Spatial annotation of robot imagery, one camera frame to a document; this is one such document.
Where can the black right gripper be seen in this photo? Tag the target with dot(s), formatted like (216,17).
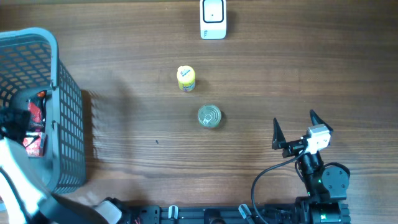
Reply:
(292,147)

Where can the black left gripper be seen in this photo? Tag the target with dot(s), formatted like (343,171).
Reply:
(20,117)

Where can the red white small carton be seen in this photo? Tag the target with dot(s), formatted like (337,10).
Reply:
(34,143)

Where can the black red snack packet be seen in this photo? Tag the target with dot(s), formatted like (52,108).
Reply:
(36,107)

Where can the round tin can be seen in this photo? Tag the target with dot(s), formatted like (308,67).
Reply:
(209,116)

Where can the yellow small bottle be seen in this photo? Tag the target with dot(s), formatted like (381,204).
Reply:
(186,78)

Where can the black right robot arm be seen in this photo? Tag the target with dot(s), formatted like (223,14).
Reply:
(326,184)

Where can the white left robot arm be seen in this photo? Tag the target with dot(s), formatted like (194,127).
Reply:
(26,197)

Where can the white barcode scanner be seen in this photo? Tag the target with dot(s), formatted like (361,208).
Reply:
(213,19)

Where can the grey plastic basket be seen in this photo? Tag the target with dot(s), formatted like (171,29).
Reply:
(30,62)

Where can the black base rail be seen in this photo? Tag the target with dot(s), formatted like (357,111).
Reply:
(217,214)

